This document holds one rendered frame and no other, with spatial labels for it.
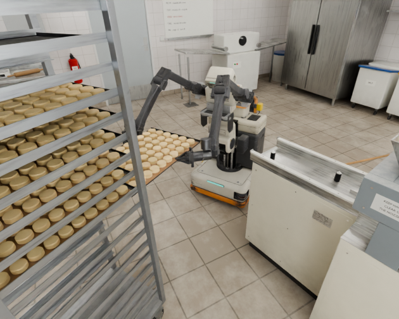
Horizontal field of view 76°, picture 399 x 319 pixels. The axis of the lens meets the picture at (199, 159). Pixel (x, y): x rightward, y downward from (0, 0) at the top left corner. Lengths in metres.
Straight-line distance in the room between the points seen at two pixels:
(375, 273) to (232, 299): 1.00
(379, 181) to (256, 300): 1.24
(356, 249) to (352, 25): 4.26
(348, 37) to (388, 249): 4.28
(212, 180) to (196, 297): 1.06
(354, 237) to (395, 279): 0.20
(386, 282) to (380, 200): 0.38
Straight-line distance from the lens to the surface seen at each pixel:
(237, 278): 2.12
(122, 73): 0.97
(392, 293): 1.44
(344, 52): 5.25
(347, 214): 1.54
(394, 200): 1.17
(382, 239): 1.28
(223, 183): 2.48
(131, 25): 5.53
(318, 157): 1.83
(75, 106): 0.90
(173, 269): 2.17
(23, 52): 0.82
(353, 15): 5.20
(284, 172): 1.63
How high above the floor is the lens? 1.77
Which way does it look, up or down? 32 degrees down
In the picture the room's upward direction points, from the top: 2 degrees counter-clockwise
